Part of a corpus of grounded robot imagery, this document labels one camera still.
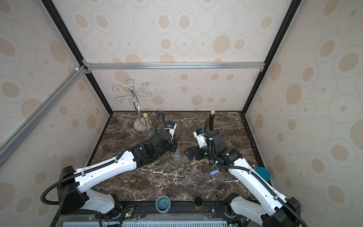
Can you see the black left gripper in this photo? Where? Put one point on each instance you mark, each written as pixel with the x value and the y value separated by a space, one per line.
pixel 175 144

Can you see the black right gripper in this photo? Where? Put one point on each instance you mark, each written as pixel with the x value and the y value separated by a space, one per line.
pixel 200 151

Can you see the clear bottle black cap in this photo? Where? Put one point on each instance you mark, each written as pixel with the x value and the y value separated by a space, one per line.
pixel 177 156

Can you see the blue peeled label strip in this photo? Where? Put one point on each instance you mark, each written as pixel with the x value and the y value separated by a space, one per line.
pixel 214 172

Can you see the dark green wine bottle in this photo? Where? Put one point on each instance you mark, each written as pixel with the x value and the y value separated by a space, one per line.
pixel 211 120

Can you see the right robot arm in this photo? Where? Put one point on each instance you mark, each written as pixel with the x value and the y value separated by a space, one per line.
pixel 273 209

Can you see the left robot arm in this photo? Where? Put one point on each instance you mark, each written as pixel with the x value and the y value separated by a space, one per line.
pixel 73 191

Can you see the tall clear corked bottle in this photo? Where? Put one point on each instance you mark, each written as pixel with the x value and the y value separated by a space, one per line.
pixel 148 125

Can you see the chrome glass holder stand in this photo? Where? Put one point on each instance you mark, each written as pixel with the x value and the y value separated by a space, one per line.
pixel 139 125

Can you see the small brown black cup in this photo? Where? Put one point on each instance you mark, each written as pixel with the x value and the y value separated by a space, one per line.
pixel 198 203

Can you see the blue grey ceramic cup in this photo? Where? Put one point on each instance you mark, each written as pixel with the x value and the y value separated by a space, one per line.
pixel 163 204

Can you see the white teal round object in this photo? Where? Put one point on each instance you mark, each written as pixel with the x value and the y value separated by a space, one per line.
pixel 263 172

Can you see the horizontal aluminium rail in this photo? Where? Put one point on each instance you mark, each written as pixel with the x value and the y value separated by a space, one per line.
pixel 176 65

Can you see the left diagonal aluminium rail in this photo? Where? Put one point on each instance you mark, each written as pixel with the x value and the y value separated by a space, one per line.
pixel 16 139

